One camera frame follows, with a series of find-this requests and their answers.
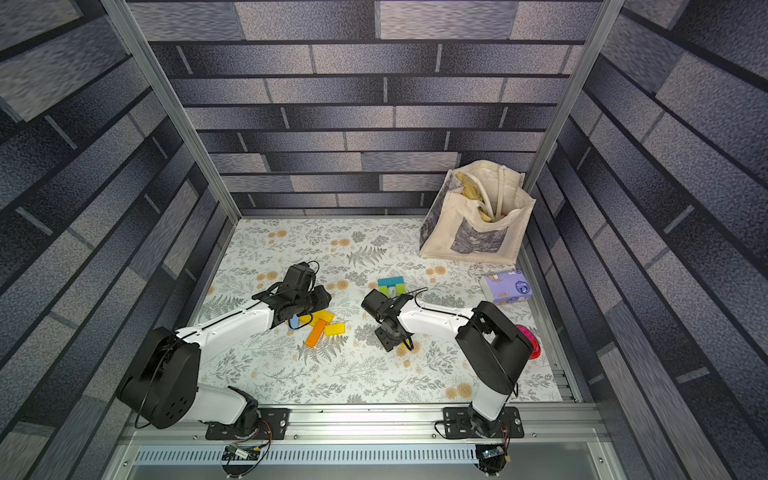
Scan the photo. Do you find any teal block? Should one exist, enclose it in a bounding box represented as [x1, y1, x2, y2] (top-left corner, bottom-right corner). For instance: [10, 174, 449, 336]
[378, 276, 405, 288]

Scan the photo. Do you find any long yellow block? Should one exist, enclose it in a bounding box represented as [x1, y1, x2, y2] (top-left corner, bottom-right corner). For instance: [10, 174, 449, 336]
[310, 310, 335, 326]

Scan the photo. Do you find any small yellow block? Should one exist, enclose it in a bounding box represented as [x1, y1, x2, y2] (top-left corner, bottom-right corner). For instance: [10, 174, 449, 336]
[324, 323, 346, 337]

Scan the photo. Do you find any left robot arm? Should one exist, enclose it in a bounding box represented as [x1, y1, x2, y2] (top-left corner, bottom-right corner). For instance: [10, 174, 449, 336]
[116, 262, 331, 439]

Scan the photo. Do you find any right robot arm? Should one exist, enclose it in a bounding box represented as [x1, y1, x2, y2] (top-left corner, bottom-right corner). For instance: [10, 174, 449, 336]
[361, 290, 536, 438]

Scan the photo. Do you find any orange block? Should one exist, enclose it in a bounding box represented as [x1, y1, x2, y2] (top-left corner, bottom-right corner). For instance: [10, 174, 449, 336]
[304, 319, 328, 348]

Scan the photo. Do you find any purple tissue box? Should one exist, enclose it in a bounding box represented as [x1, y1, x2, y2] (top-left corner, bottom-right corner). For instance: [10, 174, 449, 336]
[479, 270, 533, 305]

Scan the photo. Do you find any cream canvas tote bag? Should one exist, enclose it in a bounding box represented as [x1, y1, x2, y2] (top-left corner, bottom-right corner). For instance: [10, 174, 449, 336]
[419, 160, 536, 266]

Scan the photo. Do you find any pink plastic bowl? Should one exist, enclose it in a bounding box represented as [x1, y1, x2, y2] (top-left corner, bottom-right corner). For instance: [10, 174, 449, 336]
[517, 325, 541, 360]

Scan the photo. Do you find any left circuit board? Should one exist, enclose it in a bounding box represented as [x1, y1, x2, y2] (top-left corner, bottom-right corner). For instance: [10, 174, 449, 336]
[221, 444, 265, 464]

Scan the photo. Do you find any circuit board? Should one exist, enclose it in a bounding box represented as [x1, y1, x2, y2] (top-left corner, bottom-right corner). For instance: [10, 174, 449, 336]
[476, 444, 507, 476]
[221, 444, 265, 464]

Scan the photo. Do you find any right circuit board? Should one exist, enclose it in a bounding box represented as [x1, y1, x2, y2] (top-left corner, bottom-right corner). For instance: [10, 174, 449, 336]
[476, 444, 507, 476]

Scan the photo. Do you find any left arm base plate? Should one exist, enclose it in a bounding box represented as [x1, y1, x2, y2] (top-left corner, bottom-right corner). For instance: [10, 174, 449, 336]
[205, 407, 291, 442]

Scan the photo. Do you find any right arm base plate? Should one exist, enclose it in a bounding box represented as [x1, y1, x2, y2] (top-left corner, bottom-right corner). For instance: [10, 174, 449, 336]
[436, 406, 525, 440]

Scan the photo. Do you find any aluminium front rail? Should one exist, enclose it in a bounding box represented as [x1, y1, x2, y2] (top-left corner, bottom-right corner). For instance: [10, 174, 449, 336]
[118, 402, 609, 446]

